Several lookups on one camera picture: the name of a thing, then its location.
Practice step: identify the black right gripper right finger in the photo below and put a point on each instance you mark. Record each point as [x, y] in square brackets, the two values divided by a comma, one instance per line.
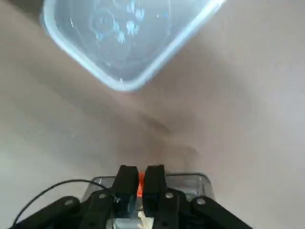
[155, 181]

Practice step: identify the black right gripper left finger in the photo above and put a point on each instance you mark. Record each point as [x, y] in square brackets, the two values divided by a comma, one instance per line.
[126, 181]

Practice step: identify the clear plastic food container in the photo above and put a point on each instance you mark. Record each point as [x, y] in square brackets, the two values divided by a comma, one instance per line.
[119, 47]

